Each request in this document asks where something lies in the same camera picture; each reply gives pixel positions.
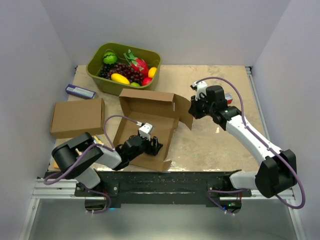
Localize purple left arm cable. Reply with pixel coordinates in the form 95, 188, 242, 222
43, 114, 141, 186

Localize aluminium frame rail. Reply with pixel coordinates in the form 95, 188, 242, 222
32, 178, 78, 199

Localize closed brown cardboard box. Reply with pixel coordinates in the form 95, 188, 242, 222
50, 98, 106, 139

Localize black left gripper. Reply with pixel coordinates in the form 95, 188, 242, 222
128, 133, 163, 161

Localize olive green plastic bin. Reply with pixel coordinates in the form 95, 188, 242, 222
86, 42, 162, 96

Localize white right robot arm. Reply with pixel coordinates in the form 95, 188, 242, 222
188, 82, 297, 198

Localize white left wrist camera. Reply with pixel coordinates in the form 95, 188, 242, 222
136, 121, 154, 141

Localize red toy apple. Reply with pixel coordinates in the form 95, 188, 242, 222
141, 77, 153, 86

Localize green toy melon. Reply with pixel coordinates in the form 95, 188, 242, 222
102, 51, 118, 65

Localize green toy lime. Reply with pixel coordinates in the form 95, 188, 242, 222
130, 82, 140, 87

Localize red white snack packet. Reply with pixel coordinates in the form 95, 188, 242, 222
224, 93, 233, 105

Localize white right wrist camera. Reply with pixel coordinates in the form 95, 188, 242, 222
190, 81, 208, 101

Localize black toy grapes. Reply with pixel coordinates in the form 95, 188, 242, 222
98, 64, 114, 80

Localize orange sponge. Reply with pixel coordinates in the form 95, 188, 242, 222
53, 161, 59, 169

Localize purple rectangular box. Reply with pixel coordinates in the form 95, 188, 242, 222
65, 84, 97, 100

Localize pink toy dragon fruit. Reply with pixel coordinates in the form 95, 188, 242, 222
123, 49, 149, 77

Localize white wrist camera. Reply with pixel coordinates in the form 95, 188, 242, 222
190, 81, 208, 101
136, 121, 154, 141

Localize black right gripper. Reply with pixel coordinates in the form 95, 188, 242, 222
189, 92, 215, 120

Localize orange toy fruit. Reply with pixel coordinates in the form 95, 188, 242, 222
148, 67, 157, 78

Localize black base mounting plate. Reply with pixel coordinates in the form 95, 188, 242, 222
43, 170, 252, 209

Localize dark purple toy grapes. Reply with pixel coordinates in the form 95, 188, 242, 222
109, 63, 145, 86

